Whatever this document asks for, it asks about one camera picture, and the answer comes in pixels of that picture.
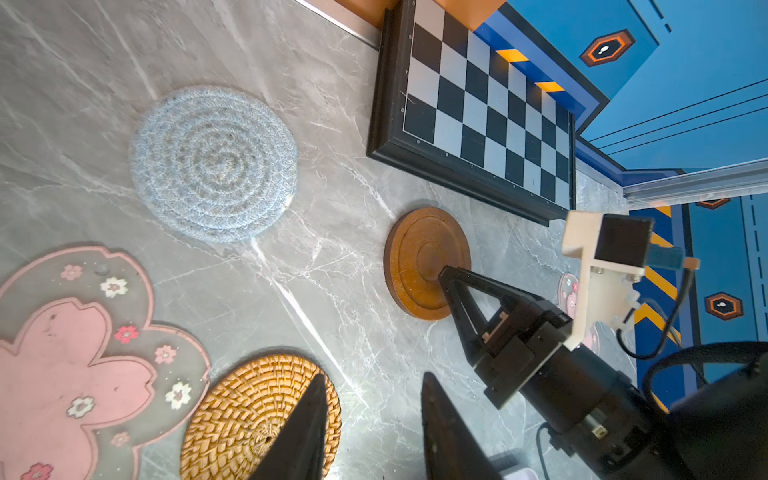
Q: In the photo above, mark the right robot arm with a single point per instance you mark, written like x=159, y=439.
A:
x=619, y=431

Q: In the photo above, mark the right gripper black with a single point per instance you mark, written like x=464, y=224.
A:
x=513, y=344

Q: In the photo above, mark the lavender silicone tray mat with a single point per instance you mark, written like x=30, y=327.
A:
x=509, y=467

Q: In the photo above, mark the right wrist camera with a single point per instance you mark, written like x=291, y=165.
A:
x=616, y=252

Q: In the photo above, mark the black white chessboard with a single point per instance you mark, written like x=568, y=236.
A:
x=449, y=109

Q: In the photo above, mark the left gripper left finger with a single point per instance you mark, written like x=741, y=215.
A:
x=298, y=451

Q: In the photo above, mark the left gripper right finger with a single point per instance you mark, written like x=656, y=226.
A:
x=450, y=450

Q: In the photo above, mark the grey woven round coaster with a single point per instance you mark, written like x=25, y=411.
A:
x=214, y=163

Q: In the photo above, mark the brown wooden round coaster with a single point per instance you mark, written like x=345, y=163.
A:
x=420, y=244

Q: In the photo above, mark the yellow rattan round coaster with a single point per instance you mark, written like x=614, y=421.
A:
x=238, y=421

